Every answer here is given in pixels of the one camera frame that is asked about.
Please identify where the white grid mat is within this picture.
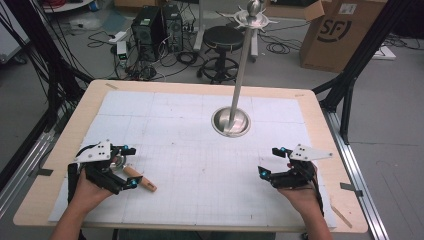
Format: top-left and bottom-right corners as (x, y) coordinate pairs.
(47, 90), (338, 230)

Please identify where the small device with green display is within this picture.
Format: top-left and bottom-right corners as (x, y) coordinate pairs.
(115, 40), (130, 67)

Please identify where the black round stool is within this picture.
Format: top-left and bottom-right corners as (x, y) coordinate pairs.
(198, 25), (246, 85)

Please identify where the person's right hand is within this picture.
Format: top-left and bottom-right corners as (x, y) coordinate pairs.
(276, 162), (323, 218)

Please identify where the metal utensil stand with hooks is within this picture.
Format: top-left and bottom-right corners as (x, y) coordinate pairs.
(210, 0), (280, 138)

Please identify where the white power strip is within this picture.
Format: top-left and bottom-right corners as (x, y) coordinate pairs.
(107, 30), (130, 45)

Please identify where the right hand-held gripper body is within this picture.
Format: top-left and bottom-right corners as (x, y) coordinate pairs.
(269, 143), (334, 190)

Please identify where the white metal stand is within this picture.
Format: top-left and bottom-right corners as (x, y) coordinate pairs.
(192, 0), (206, 52)

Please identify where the white round table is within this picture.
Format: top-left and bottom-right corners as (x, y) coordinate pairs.
(41, 0), (95, 14)

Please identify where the large brown cardboard box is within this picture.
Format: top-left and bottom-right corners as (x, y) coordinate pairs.
(298, 0), (390, 74)

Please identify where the black metal frame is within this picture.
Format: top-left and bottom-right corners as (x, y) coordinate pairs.
(311, 0), (414, 145)
(0, 0), (95, 191)

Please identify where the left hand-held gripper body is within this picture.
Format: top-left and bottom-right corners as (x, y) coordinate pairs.
(72, 139), (123, 196)

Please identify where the aluminium rail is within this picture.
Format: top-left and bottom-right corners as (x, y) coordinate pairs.
(322, 108), (391, 240)
(0, 109), (66, 221)

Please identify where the wooden-handled metal spoon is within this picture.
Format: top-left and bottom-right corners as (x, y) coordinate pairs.
(113, 155), (158, 193)

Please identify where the black computer tower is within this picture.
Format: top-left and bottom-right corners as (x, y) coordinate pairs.
(161, 3), (185, 53)
(130, 5), (165, 63)

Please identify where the coiled black floor cable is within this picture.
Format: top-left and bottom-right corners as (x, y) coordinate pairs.
(265, 40), (292, 55)

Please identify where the flat white board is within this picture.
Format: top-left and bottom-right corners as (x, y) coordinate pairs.
(370, 44), (398, 62)

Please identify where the open brown cardboard box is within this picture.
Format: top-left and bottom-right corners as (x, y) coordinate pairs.
(262, 0), (326, 22)

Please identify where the thin wooden stick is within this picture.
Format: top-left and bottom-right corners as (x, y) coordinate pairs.
(329, 204), (354, 230)

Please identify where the person's left hand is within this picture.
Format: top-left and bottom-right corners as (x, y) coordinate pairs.
(68, 156), (125, 215)

